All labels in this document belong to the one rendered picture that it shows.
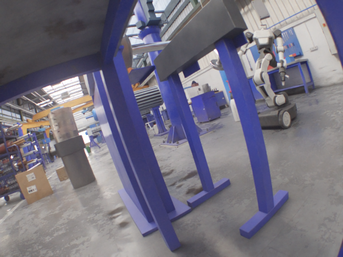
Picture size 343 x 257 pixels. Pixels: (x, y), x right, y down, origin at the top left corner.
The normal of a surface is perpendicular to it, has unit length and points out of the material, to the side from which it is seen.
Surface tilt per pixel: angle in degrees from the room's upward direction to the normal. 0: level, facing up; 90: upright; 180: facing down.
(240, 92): 90
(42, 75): 90
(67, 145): 90
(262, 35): 67
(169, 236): 90
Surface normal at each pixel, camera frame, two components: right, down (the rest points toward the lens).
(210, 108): 0.40, -0.05
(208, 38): -0.85, 0.32
